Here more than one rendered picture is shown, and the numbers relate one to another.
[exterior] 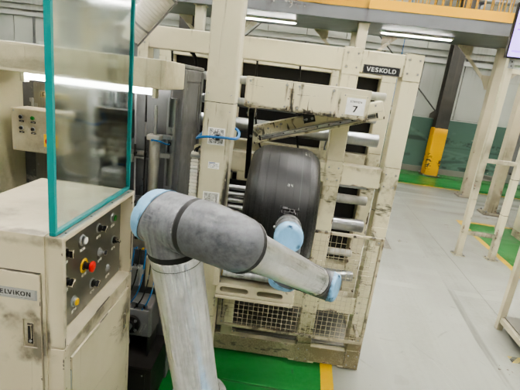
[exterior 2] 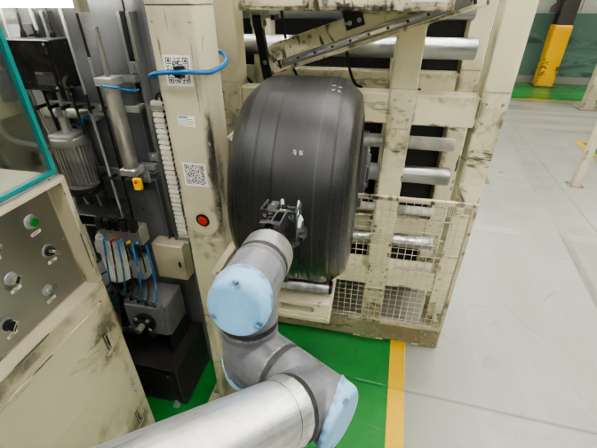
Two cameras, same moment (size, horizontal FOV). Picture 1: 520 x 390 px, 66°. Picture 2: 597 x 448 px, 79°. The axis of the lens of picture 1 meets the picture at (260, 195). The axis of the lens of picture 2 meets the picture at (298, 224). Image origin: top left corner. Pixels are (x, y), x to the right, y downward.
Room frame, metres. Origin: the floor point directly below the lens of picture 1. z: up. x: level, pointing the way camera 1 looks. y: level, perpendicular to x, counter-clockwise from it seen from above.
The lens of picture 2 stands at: (0.81, -0.25, 1.67)
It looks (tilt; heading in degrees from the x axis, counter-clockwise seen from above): 32 degrees down; 9
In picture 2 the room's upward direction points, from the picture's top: straight up
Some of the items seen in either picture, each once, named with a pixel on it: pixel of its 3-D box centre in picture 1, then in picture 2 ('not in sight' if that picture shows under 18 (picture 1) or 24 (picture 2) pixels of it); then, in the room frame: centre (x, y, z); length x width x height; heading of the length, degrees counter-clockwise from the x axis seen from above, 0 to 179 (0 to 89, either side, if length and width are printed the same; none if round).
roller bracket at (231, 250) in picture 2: (224, 258); (238, 248); (1.82, 0.14, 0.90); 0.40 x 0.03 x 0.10; 178
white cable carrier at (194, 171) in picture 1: (193, 201); (176, 176); (1.78, 0.31, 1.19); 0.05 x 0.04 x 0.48; 178
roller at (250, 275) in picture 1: (258, 276); (278, 280); (1.67, -0.04, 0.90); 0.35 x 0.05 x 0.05; 88
